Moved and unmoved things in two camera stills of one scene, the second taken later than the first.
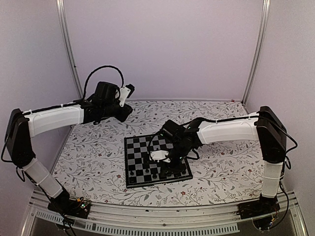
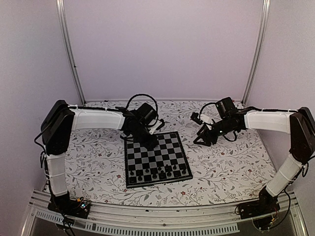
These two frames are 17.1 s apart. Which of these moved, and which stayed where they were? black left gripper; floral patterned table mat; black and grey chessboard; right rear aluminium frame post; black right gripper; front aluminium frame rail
Moved: black left gripper; black right gripper
Stayed: front aluminium frame rail; black and grey chessboard; right rear aluminium frame post; floral patterned table mat
